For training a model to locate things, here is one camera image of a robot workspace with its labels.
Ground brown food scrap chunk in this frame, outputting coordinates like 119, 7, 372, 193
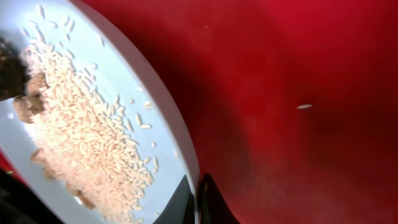
1, 37, 30, 101

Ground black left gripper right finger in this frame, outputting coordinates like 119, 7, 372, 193
198, 174, 240, 224

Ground pile of rice grains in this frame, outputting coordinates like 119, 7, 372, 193
27, 34, 159, 223

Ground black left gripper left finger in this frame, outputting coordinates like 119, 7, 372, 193
154, 176, 195, 224

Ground light blue dinner plate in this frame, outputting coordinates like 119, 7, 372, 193
1, 1, 200, 223

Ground red plastic serving tray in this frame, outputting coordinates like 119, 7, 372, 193
1, 0, 397, 223

